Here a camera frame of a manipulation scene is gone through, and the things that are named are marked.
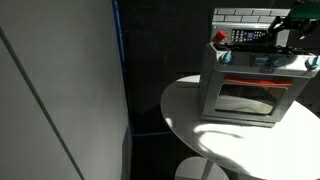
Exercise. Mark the blue partition frame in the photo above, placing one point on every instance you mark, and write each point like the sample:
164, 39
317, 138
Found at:
121, 60

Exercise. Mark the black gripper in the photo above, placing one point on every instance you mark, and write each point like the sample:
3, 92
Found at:
301, 22

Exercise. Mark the large red stove button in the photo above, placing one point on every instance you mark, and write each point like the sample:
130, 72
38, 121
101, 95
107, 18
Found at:
220, 35

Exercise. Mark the blue stove knob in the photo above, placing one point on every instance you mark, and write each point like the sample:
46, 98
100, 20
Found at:
278, 61
226, 57
312, 62
261, 61

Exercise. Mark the white round table base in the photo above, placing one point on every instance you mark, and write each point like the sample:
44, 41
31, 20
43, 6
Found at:
193, 170

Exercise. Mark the grey toy stove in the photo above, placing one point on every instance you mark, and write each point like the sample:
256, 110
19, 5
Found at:
210, 100

